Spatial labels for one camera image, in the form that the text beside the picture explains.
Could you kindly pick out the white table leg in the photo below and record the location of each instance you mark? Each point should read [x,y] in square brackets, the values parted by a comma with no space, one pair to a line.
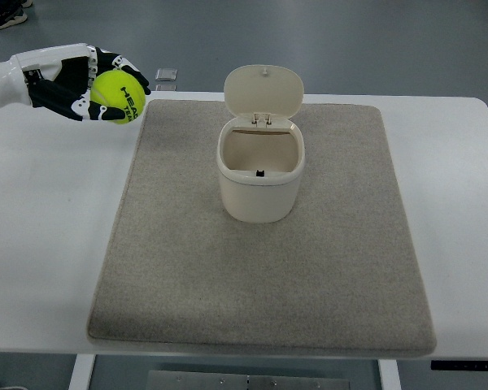
[82,372]
[389,374]

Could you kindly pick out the dark sneaker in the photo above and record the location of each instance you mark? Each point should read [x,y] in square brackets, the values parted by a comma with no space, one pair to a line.
[11,14]

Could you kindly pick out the beige felt mat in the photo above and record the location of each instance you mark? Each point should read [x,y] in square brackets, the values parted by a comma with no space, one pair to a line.
[338,275]

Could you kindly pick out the yellow tennis ball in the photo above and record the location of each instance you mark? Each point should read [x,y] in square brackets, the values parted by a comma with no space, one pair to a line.
[120,90]

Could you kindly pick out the white table leg left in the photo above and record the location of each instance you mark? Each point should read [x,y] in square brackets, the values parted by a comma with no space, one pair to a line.
[82,372]

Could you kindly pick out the cream lidded plastic box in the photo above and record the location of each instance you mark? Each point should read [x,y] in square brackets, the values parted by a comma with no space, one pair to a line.
[261,152]

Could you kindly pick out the white table leg right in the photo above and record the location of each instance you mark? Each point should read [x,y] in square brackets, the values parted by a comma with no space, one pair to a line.
[389,374]

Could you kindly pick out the clear floor socket cover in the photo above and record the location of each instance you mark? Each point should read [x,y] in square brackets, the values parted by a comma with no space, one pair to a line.
[166,74]

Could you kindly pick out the metal base plate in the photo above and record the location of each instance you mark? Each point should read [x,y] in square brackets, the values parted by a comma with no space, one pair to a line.
[166,379]

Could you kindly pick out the black table control panel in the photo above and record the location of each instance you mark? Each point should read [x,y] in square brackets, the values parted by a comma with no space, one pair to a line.
[459,365]

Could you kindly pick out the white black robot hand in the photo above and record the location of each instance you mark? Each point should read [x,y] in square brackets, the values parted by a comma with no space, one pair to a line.
[59,78]

